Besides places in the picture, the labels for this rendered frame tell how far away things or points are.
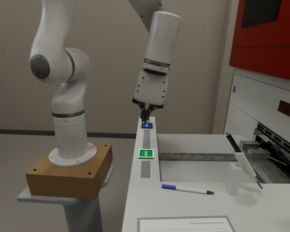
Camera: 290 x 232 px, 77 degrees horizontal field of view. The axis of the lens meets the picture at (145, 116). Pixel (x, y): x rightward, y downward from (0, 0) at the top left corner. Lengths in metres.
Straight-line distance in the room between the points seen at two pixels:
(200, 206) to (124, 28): 2.32
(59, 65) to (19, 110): 2.84
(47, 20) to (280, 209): 0.82
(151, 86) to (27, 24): 2.64
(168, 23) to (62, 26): 0.33
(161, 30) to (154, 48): 0.05
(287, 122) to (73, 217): 0.99
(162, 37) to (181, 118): 2.24
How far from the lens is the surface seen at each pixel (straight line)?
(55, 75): 0.64
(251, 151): 0.93
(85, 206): 0.91
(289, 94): 0.94
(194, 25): 2.56
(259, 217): 0.55
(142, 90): 0.57
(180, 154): 0.91
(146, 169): 0.63
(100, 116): 2.84
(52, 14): 0.68
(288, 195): 0.65
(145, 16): 0.66
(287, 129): 0.94
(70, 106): 0.70
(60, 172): 0.74
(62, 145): 0.76
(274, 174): 0.88
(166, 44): 0.54
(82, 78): 0.75
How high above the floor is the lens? 1.34
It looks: 21 degrees down
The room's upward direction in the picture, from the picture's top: straight up
